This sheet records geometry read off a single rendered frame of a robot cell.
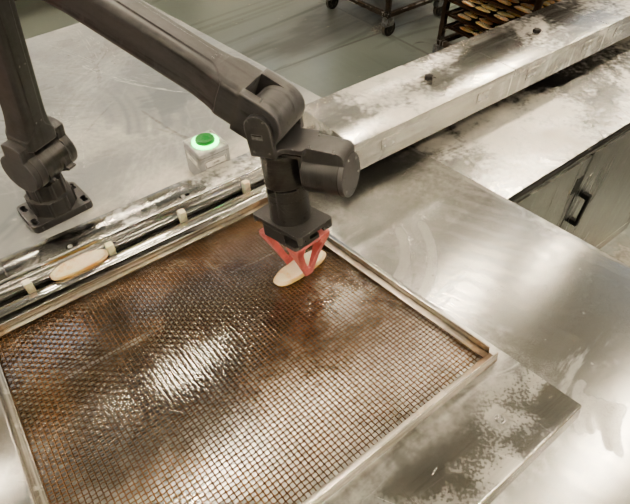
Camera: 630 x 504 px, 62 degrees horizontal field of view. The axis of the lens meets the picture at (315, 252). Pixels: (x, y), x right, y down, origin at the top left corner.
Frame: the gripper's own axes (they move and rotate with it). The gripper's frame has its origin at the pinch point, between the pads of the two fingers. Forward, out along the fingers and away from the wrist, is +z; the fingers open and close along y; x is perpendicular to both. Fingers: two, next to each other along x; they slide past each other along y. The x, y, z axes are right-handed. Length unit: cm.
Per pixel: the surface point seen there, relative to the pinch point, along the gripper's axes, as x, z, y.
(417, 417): 9.8, -0.3, -29.5
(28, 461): 42.3, 0.7, -0.4
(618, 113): -98, 11, -9
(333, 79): -172, 61, 167
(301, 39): -194, 52, 216
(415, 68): -63, -5, 26
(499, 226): -41.2, 12.1, -10.6
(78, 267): 22.5, 2.2, 31.4
